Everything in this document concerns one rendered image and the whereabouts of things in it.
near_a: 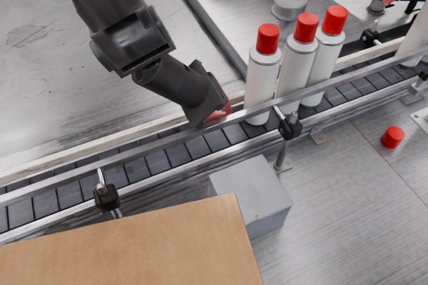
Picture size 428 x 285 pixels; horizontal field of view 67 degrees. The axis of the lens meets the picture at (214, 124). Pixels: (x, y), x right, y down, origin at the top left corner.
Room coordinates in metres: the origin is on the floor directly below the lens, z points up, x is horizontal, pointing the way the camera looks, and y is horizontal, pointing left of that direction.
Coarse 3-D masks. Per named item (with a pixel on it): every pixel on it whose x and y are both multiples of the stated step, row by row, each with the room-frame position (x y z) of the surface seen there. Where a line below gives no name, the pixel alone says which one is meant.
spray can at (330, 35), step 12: (336, 12) 0.45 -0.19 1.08; (324, 24) 0.45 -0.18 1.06; (336, 24) 0.43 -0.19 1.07; (324, 36) 0.44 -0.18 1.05; (336, 36) 0.43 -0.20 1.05; (324, 48) 0.43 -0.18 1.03; (336, 48) 0.43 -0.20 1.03; (324, 60) 0.42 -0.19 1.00; (312, 72) 0.43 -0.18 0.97; (324, 72) 0.42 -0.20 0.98; (312, 84) 0.43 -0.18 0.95; (312, 96) 0.42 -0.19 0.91
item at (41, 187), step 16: (384, 64) 0.46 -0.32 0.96; (336, 80) 0.42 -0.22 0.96; (352, 80) 0.43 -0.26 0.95; (288, 96) 0.38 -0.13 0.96; (304, 96) 0.39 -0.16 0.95; (240, 112) 0.34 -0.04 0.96; (256, 112) 0.35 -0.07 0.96; (192, 128) 0.31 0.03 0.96; (208, 128) 0.31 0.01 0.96; (144, 144) 0.28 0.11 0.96; (160, 144) 0.28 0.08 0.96; (112, 160) 0.25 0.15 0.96; (128, 160) 0.26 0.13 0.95; (64, 176) 0.22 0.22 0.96; (80, 176) 0.23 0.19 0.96; (16, 192) 0.20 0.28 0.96; (32, 192) 0.20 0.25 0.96; (0, 208) 0.18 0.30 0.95
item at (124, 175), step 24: (336, 72) 0.53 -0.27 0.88; (384, 72) 0.53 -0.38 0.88; (408, 72) 0.53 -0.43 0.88; (336, 96) 0.46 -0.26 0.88; (360, 96) 0.46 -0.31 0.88; (192, 144) 0.34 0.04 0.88; (216, 144) 0.34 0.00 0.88; (72, 168) 0.29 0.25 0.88; (120, 168) 0.29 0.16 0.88; (144, 168) 0.29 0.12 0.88; (168, 168) 0.29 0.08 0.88; (0, 192) 0.24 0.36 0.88; (48, 192) 0.24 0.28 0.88; (72, 192) 0.24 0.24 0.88; (0, 216) 0.20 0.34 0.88; (24, 216) 0.20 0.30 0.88
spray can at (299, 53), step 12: (300, 24) 0.42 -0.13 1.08; (312, 24) 0.41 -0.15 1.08; (288, 36) 0.44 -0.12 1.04; (300, 36) 0.42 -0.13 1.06; (312, 36) 0.42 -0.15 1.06; (288, 48) 0.42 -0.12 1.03; (300, 48) 0.41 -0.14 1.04; (312, 48) 0.41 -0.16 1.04; (288, 60) 0.41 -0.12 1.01; (300, 60) 0.40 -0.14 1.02; (312, 60) 0.41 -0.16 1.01; (288, 72) 0.41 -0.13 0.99; (300, 72) 0.40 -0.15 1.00; (288, 84) 0.41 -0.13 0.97; (300, 84) 0.41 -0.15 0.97; (276, 96) 0.42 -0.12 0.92; (288, 108) 0.40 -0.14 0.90
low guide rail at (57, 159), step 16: (368, 48) 0.57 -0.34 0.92; (384, 48) 0.57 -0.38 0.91; (336, 64) 0.52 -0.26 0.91; (240, 96) 0.43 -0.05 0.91; (144, 128) 0.35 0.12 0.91; (160, 128) 0.36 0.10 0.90; (96, 144) 0.31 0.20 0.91; (112, 144) 0.32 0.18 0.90; (48, 160) 0.28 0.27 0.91; (64, 160) 0.29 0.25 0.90; (0, 176) 0.25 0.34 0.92; (16, 176) 0.26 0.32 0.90
